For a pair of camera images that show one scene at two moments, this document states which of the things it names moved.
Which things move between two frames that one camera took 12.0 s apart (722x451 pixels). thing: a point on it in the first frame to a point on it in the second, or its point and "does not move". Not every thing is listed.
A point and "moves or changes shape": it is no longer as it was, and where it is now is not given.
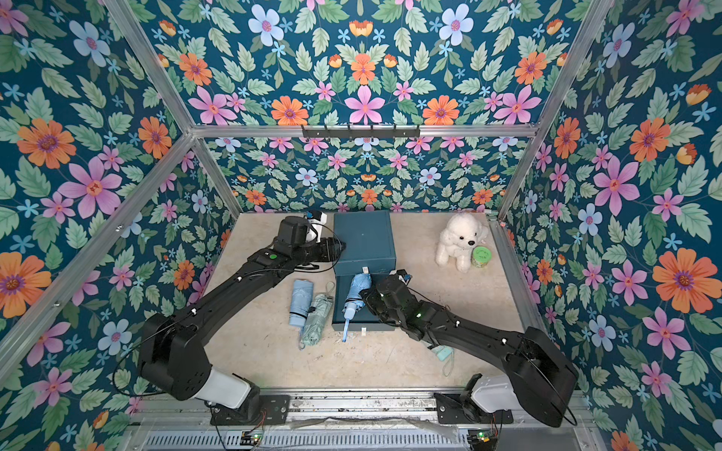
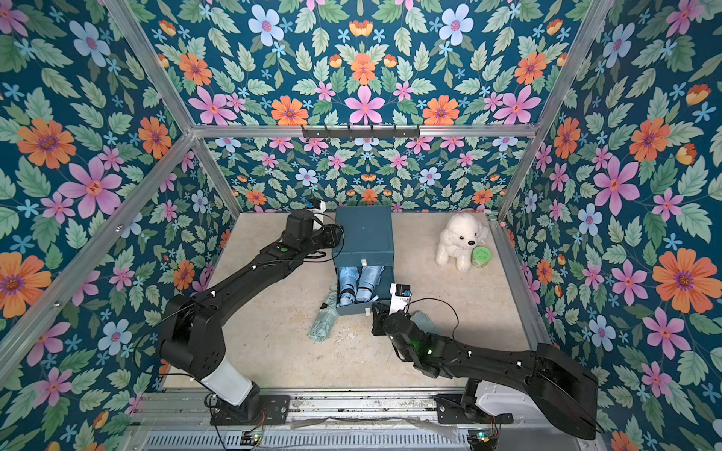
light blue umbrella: x=354 y=300 moves or changes shape
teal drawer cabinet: x=364 y=242 moves or changes shape
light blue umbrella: x=302 y=301 to x=349 y=278
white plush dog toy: x=463 y=232 does not move
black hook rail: x=360 y=133 does not move
